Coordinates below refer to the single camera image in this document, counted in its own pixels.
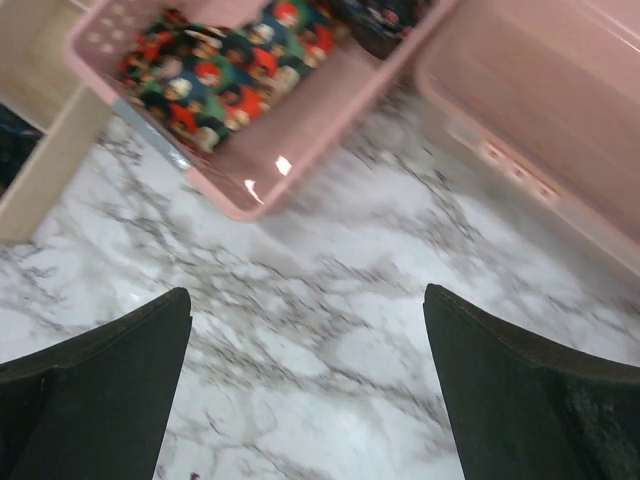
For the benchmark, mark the pink translucent storage box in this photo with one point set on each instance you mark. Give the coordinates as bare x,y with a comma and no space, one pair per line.
543,96

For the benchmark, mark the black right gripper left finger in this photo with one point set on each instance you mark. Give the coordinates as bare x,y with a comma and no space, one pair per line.
96,406

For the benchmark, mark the pink plastic basket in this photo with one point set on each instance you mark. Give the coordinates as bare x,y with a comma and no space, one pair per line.
251,173

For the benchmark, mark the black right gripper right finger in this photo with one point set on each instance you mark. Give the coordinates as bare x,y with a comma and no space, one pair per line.
522,406

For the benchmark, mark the navy rolled tie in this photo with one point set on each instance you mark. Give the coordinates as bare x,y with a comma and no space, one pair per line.
18,140

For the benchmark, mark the colourful patterned tie in basket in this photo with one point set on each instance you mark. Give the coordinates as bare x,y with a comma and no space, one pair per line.
203,83

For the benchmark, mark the dark floral tie in basket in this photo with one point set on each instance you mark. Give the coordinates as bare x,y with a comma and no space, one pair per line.
380,26

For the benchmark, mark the wooden compartment tray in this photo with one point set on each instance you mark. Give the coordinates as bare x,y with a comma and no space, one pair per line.
38,86

